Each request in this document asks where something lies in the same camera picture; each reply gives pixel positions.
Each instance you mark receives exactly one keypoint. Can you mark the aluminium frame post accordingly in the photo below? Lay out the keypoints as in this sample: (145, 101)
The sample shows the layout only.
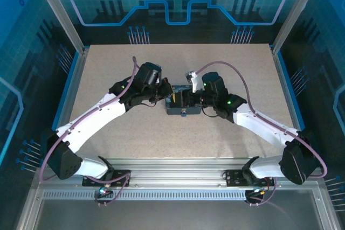
(295, 9)
(58, 9)

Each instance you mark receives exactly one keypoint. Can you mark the small blue padlock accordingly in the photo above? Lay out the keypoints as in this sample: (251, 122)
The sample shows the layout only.
(183, 112)

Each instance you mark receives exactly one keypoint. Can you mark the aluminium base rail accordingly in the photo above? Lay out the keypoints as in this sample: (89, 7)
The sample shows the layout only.
(175, 176)

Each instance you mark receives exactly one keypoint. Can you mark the aluminium and blue side rail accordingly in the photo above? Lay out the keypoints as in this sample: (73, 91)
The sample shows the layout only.
(70, 84)
(285, 84)

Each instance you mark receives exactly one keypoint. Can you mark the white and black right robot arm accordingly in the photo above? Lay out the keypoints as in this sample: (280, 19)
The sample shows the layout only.
(265, 125)

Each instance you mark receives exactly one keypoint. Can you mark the starry night print box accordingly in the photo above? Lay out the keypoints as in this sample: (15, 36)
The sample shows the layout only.
(172, 109)

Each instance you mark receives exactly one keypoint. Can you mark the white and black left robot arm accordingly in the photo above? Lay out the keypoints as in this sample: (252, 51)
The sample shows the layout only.
(89, 125)

